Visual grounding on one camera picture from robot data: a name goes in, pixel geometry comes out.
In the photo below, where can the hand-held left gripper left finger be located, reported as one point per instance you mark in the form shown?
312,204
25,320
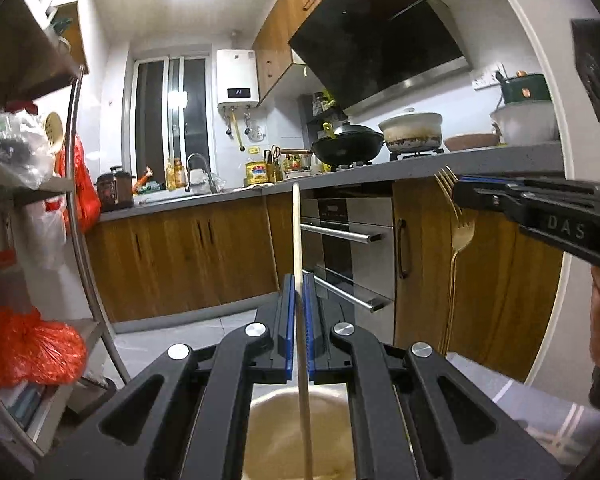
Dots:
288,330

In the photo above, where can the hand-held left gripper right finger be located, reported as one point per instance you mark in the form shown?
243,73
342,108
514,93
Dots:
308,330

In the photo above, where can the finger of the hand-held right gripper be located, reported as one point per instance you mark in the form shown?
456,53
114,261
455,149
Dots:
490,195

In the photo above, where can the gold fork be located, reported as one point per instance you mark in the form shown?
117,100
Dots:
461,240

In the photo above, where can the thin wooden chopstick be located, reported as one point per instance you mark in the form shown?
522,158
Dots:
296,235

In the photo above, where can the beige round utensil container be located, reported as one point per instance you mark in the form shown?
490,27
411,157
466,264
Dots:
275,435

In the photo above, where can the brown ceramic dish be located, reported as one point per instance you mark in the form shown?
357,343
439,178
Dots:
472,141

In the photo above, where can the large white bowl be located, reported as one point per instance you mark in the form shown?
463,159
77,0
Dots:
525,122

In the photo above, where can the wooden stove base cabinet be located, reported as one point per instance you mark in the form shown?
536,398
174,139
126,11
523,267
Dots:
505,285

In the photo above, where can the gas stove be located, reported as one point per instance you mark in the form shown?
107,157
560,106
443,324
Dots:
415,155

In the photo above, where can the white stained cooking pot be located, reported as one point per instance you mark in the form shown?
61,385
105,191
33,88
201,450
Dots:
412,130

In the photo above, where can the green pot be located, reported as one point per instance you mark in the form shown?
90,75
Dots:
525,89

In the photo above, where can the built-in steel oven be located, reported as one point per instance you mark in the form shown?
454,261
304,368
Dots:
360,220

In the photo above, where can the wooden sink base cabinet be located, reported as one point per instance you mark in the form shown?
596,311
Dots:
180,260

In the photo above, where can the black wok with lid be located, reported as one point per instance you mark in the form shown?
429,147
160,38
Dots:
347,142

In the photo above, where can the yellow tin can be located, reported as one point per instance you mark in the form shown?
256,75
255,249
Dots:
256,172

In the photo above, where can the knife block with scissors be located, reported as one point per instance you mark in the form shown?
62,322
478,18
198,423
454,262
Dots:
274,165

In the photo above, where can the yellow cooking oil bottle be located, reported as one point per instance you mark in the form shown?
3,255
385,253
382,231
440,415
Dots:
176,176

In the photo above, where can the black range hood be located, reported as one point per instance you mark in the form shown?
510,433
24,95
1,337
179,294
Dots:
380,35

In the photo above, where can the chrome sink faucet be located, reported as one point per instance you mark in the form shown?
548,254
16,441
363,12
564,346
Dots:
192,160

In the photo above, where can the yellow gas pipe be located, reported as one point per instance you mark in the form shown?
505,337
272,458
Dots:
239,132

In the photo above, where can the orange snack packet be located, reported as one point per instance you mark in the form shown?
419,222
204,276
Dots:
144,180

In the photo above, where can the dark red pressure cooker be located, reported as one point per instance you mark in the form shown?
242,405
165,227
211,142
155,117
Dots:
115,192

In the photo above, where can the sliding glass window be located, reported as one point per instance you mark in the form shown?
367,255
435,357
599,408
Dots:
172,120

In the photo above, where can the hanging red plastic bag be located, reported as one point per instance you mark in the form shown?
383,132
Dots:
82,200

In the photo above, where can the knotted red plastic bag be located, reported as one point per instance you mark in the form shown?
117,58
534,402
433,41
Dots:
30,347

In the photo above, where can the white water heater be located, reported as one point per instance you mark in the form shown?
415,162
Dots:
237,75

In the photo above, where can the white plastic bag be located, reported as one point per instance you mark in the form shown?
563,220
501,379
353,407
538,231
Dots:
45,232

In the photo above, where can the metal shelf rack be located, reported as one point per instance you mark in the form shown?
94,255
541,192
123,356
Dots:
72,160

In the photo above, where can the clear plastic bag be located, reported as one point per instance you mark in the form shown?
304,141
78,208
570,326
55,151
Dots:
15,150

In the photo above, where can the white wall socket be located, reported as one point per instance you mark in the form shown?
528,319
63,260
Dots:
485,79

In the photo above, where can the wall spice rack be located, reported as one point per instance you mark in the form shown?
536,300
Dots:
322,107

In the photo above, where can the wooden upper wall cabinets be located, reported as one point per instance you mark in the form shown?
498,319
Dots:
275,50

